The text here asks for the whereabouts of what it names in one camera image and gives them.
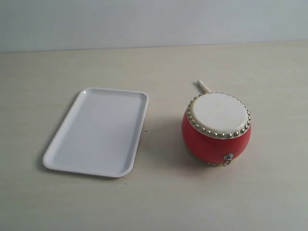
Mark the wooden drumstick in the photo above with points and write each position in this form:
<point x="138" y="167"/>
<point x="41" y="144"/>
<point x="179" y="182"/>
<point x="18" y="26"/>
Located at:
<point x="204" y="88"/>

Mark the small red drum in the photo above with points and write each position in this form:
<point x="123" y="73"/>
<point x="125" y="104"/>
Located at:
<point x="216" y="128"/>

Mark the white rectangular plastic tray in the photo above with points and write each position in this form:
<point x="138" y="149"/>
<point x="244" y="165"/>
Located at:
<point x="100" y="134"/>

